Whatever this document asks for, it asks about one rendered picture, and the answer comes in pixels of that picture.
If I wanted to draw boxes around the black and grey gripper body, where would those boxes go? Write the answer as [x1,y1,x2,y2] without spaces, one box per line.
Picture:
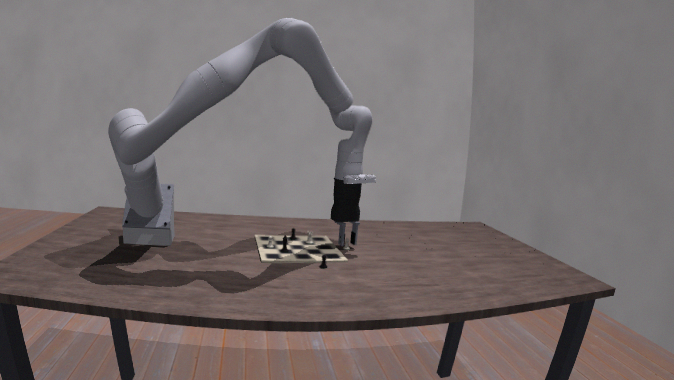
[331,160,375,222]

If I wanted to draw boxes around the cream and black chessboard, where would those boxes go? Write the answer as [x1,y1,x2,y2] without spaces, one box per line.
[255,235,348,263]

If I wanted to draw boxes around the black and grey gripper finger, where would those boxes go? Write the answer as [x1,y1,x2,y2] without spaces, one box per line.
[350,221,360,245]
[334,221,346,246]

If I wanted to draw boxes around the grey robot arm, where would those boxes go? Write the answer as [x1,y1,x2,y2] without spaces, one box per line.
[108,18,372,217]

